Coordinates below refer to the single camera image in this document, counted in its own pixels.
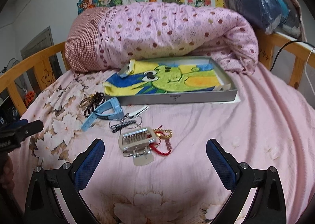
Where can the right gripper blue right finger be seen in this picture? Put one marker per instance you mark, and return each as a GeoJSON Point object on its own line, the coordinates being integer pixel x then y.
{"type": "Point", "coordinates": [268, 204]}

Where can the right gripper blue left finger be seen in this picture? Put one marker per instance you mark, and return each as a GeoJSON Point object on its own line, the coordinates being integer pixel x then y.
{"type": "Point", "coordinates": [42, 205]}

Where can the light blue kids smartwatch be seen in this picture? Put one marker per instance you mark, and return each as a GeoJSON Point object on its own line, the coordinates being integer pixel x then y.
{"type": "Point", "coordinates": [109, 110]}

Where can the black white braided keychain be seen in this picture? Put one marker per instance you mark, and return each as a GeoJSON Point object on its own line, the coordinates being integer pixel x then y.
{"type": "Point", "coordinates": [129, 121]}

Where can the beige metal hair claw clip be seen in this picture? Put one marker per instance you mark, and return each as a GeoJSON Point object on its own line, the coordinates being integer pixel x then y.
{"type": "Point", "coordinates": [136, 144]}

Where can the white alligator hair clip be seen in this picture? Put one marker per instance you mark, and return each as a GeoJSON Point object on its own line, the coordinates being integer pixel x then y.
{"type": "Point", "coordinates": [138, 112]}

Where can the person's left hand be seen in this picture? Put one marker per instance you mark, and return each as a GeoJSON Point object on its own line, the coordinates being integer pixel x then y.
{"type": "Point", "coordinates": [7, 176]}

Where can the grey door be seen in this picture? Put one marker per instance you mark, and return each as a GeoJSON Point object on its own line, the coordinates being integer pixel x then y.
{"type": "Point", "coordinates": [44, 68]}

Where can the pink floral bed sheet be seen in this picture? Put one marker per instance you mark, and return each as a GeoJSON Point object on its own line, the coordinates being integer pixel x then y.
{"type": "Point", "coordinates": [272, 125]}

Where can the rolled pink dotted quilt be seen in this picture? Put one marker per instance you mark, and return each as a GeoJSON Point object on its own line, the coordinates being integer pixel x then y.
{"type": "Point", "coordinates": [103, 38]}

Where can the grey shallow cardboard box tray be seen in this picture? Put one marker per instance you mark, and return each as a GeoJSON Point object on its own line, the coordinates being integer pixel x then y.
{"type": "Point", "coordinates": [226, 93]}

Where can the colourful frog crayon drawing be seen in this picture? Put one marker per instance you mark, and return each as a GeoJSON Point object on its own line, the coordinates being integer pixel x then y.
{"type": "Point", "coordinates": [143, 77]}

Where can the blue bundle in plastic bag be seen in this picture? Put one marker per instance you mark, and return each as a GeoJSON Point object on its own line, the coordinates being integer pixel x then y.
{"type": "Point", "coordinates": [269, 15]}

